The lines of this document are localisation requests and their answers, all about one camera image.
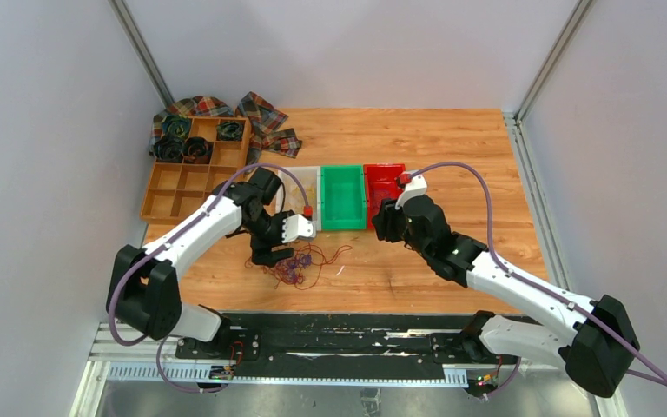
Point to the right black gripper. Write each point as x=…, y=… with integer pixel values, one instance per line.
x=384, y=221

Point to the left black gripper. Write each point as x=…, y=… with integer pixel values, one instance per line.
x=263, y=254

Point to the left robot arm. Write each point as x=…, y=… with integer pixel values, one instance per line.
x=144, y=287

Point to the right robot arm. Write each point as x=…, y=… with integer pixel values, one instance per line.
x=590, y=339

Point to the red plastic bin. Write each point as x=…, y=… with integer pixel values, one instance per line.
x=380, y=183

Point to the green plastic bin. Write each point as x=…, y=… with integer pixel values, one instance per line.
x=343, y=201

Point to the white plastic bin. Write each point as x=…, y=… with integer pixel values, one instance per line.
x=289, y=196

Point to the wooden compartment tray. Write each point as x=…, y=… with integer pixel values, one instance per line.
x=175, y=190

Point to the rolled dark tie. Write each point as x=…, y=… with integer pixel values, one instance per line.
x=197, y=150
x=169, y=148
x=230, y=131
x=175, y=125

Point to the plaid cloth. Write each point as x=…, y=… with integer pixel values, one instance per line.
x=266, y=121

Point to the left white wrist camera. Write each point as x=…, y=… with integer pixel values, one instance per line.
x=296, y=228

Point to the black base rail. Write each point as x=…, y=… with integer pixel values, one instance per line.
x=321, y=348

